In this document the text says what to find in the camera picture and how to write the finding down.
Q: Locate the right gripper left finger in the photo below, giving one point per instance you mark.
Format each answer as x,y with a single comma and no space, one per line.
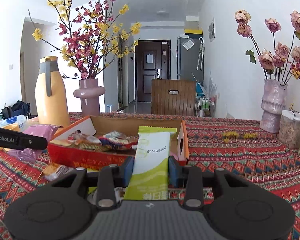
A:
65,207

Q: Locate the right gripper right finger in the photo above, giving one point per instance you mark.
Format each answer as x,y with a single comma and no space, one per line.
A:
232,206

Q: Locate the pink snack packet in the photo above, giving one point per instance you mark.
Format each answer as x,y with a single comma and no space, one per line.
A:
36,139

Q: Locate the orange cracker packet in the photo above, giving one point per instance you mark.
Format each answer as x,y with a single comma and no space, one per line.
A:
79,138

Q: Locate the red silver snack bag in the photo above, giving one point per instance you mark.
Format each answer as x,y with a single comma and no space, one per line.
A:
118,141

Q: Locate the long green white bar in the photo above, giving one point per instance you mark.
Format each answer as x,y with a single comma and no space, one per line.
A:
149,180

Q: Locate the yellow orange snack packet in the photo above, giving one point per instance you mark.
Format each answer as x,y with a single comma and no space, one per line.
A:
90,144

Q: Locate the yellow ceramic mug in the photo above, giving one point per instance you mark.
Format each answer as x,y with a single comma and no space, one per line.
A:
13,127

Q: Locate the wet wipes pack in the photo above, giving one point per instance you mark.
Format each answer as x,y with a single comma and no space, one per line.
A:
21,120

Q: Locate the black bag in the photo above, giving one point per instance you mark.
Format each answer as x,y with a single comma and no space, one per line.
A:
19,108

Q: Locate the white cracker packet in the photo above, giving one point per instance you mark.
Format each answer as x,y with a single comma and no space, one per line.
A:
54,171

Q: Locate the yellow thermos jug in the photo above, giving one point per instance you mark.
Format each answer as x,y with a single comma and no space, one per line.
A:
50,94

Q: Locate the patterned red tablecloth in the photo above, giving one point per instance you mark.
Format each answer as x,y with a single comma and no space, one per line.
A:
237,145

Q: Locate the red cardboard snack box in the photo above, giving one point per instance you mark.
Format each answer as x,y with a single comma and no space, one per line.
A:
127,124

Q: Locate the clear jar with lid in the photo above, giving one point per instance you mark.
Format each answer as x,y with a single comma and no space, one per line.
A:
289,132

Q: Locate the textured pink ceramic vase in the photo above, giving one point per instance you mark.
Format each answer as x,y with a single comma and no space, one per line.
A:
273,103

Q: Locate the wooden chair back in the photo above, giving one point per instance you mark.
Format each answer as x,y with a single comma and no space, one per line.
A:
173,97

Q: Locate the pink yellow blossom branches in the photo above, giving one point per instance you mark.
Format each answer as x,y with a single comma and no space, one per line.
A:
91,35

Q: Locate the dried pink roses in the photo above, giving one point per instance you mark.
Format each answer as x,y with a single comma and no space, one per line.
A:
282,63

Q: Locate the grey refrigerator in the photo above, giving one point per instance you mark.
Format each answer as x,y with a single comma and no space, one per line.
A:
190,57

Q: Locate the dark brown entry door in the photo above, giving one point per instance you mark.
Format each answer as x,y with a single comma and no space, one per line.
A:
152,61

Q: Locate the pink ring glass vase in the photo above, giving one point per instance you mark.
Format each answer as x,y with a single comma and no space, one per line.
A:
89,92

